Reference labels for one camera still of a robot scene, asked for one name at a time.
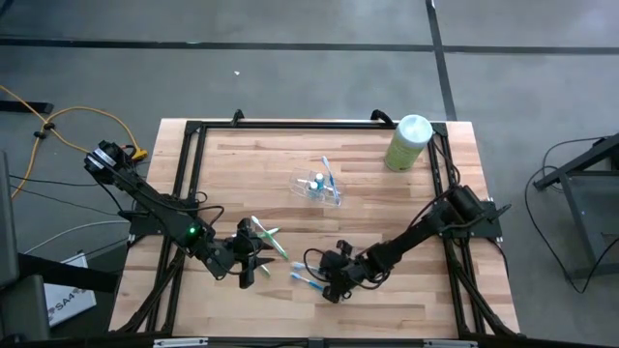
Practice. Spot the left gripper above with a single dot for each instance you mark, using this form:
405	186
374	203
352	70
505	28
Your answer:
247	270

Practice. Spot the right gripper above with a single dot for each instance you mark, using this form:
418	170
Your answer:
345	278

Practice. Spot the blue white toothbrush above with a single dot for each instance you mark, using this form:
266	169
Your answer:
304	266
330	179
307	281

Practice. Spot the teal bottle white cap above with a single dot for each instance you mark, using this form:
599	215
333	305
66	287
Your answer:
319	177
313	186

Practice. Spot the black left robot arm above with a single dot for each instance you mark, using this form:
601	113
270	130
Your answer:
159	208

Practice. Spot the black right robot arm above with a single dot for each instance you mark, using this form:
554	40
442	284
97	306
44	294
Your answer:
416	237

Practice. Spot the clear acrylic organizer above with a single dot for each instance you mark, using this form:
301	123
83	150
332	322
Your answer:
302	191

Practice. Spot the green disinfecting wipes canister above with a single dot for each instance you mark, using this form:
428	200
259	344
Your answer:
408	142

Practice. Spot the black leg bar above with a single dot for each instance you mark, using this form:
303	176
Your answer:
63	275

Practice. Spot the white printed cardboard box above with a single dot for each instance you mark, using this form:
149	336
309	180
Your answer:
67	304

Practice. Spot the grey equipment case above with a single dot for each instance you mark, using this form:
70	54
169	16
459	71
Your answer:
24	309

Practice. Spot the black metal stand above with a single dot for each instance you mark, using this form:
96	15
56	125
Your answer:
580	164

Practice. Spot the black stand foot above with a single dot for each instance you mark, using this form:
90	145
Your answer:
24	106

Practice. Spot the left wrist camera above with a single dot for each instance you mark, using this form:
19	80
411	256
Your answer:
244	224

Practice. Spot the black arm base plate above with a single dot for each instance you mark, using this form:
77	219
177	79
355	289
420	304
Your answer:
491	217
145	226

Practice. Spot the silver edge bracket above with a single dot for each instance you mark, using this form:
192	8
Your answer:
180	342
450	343

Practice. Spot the black metal table frame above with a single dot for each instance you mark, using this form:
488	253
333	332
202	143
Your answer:
314	124

